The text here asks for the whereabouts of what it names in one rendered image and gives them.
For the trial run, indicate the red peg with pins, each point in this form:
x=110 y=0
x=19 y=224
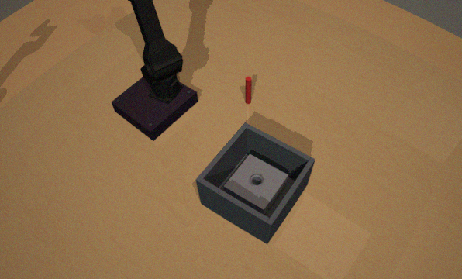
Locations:
x=248 y=89

